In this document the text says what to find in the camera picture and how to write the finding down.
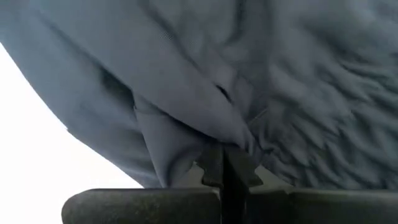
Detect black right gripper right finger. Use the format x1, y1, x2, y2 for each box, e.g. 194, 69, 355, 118
224, 146, 398, 224

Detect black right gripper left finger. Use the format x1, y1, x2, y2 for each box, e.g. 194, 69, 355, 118
61, 146, 224, 224

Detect dark navy garment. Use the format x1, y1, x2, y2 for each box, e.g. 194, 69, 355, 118
0, 0, 398, 191

